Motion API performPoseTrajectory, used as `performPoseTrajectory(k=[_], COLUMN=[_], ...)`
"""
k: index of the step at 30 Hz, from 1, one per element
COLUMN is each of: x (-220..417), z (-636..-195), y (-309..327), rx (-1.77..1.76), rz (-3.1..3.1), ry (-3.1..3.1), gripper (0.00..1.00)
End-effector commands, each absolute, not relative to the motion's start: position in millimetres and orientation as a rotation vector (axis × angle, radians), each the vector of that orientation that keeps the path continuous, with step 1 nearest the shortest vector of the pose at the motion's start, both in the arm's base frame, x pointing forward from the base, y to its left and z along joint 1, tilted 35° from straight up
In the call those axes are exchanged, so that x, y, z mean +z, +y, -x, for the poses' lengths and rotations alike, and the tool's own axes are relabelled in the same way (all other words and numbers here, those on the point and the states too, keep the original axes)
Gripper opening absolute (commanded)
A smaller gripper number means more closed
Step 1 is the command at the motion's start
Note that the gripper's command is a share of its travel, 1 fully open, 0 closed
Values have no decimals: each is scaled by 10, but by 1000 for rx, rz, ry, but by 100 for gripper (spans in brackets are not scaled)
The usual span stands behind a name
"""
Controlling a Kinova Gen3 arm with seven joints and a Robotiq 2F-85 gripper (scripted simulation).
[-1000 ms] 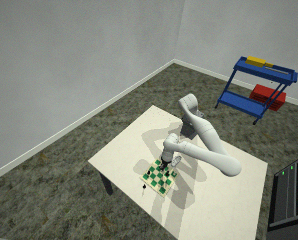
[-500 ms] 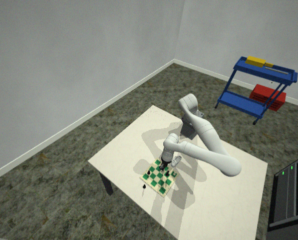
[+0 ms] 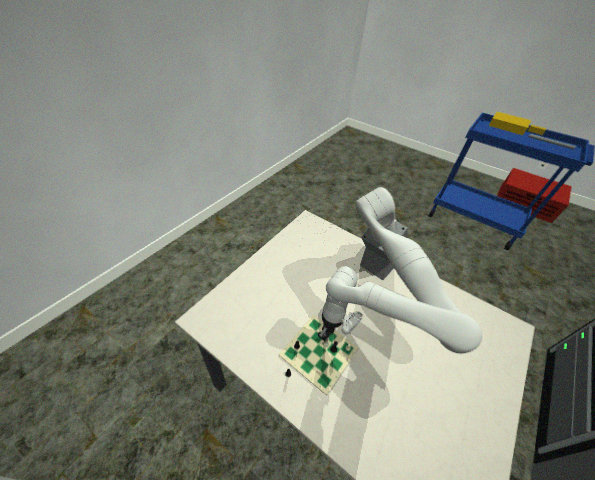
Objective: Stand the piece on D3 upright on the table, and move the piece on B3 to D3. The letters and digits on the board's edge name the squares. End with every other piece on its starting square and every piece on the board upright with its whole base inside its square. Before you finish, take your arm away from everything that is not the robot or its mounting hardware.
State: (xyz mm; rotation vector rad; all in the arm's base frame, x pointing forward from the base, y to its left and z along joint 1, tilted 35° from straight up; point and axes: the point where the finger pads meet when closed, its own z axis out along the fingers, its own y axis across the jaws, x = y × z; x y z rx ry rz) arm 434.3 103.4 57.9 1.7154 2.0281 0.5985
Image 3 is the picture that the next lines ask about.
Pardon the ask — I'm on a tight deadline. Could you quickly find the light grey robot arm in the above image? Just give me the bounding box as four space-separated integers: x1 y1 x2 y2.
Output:
323 187 482 354

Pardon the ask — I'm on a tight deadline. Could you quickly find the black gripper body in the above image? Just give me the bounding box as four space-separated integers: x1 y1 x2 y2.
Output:
322 312 342 332

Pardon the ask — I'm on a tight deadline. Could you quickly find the green and cream chessboard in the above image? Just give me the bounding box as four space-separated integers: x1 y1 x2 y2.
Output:
279 315 359 395

